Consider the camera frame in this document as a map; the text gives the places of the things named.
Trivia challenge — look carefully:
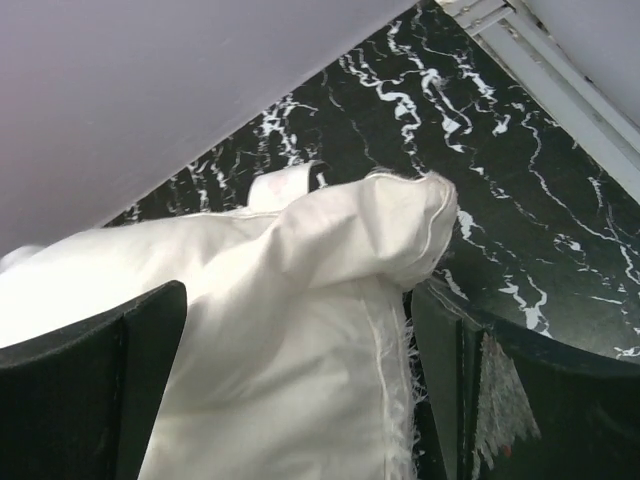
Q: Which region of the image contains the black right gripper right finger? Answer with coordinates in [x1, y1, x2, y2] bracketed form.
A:
[411, 281, 639, 479]

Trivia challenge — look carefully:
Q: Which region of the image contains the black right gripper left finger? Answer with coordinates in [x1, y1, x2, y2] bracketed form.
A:
[1, 281, 187, 479]

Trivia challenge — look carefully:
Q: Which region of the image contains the white pillow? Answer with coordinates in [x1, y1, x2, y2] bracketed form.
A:
[1, 165, 458, 479]

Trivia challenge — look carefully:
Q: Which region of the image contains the aluminium frame rail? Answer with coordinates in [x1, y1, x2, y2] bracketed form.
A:
[439, 1, 639, 198]

